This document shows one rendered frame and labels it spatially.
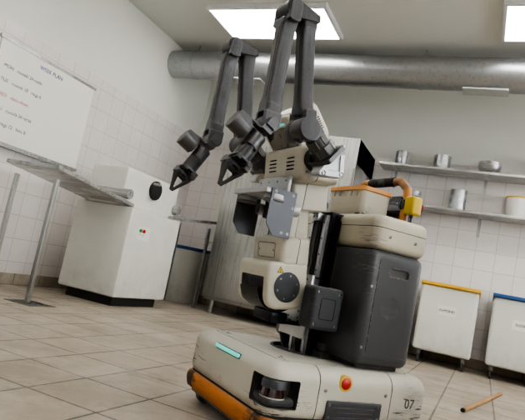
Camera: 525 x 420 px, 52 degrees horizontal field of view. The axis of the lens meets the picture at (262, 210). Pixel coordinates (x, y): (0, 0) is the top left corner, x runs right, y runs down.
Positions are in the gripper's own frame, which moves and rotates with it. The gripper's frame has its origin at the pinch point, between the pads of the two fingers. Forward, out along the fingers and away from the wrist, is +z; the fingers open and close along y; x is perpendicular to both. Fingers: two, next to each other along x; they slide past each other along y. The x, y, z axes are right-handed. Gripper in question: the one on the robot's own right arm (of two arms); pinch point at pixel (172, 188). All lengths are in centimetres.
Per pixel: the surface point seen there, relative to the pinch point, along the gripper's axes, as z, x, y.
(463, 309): -142, 323, -157
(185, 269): -41, 172, -406
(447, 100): -351, 236, -241
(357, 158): -214, 186, -241
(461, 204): -246, 293, -199
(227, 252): -72, 169, -329
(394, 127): -303, 224, -282
